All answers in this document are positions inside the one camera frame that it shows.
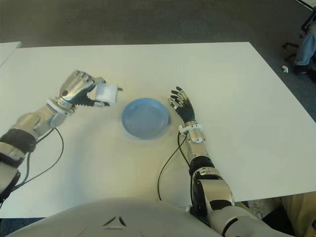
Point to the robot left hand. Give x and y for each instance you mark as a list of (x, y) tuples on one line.
[(74, 89)]

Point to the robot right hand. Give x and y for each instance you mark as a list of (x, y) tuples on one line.
[(185, 111)]

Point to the white charger block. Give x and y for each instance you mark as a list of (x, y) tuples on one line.
[(108, 92)]

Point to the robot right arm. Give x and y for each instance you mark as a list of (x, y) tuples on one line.
[(197, 145)]

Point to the blue plate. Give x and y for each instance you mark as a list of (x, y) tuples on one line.
[(145, 119)]

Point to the neighbouring white table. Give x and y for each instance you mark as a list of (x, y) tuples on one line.
[(6, 50)]

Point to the small white floor object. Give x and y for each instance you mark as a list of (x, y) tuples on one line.
[(284, 68)]

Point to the dark shoe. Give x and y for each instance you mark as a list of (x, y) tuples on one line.
[(300, 69)]

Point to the grey robot torso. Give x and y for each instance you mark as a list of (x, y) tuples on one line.
[(116, 222)]

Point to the person leg in jeans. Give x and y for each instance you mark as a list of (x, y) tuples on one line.
[(306, 49)]

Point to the seated person yellow clothes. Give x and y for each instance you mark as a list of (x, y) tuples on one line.
[(298, 205)]

